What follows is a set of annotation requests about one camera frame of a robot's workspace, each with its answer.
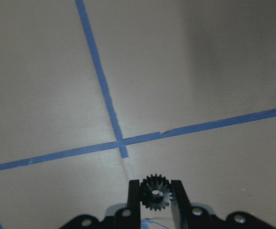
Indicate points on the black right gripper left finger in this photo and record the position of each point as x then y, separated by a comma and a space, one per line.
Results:
129, 217

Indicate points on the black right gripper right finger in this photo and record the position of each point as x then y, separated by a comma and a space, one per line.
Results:
185, 215

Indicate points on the black bearing gear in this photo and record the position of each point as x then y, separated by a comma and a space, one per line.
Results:
155, 192

